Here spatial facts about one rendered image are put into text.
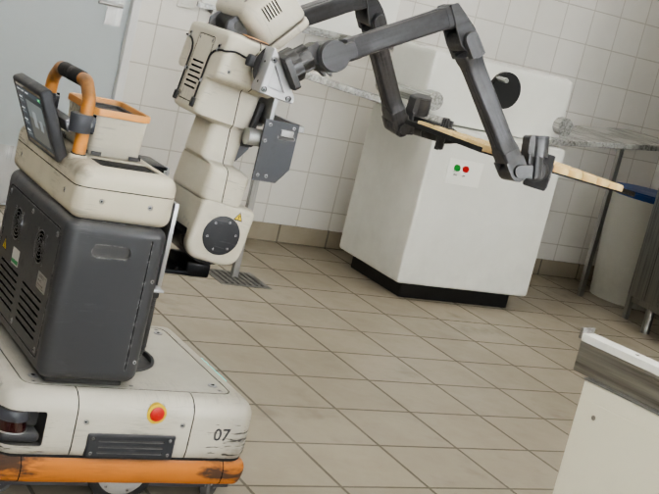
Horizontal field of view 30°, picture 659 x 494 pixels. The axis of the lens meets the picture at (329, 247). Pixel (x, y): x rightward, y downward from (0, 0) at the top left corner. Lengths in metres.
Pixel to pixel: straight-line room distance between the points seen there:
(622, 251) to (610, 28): 1.31
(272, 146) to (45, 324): 0.73
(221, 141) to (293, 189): 3.42
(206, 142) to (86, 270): 0.50
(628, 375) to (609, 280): 5.47
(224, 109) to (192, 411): 0.76
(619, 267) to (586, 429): 5.41
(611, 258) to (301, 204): 1.89
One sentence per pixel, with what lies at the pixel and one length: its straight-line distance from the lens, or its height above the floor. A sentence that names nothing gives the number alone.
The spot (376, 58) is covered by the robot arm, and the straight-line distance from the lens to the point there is 3.69.
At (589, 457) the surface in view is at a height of 0.73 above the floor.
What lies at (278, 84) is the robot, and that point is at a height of 1.08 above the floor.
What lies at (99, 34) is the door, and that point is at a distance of 6.07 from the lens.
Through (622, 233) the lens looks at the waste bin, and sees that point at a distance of 7.29.
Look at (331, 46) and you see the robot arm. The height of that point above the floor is 1.19.
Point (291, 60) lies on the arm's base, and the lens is 3.00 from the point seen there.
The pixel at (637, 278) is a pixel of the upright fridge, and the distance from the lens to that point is 6.64.
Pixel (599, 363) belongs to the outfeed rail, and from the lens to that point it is 1.91.
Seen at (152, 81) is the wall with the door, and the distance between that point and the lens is 6.15.
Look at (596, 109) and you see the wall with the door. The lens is 7.56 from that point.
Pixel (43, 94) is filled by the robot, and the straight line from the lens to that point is 2.92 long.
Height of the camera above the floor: 1.30
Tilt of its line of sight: 11 degrees down
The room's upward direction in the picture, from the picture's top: 13 degrees clockwise
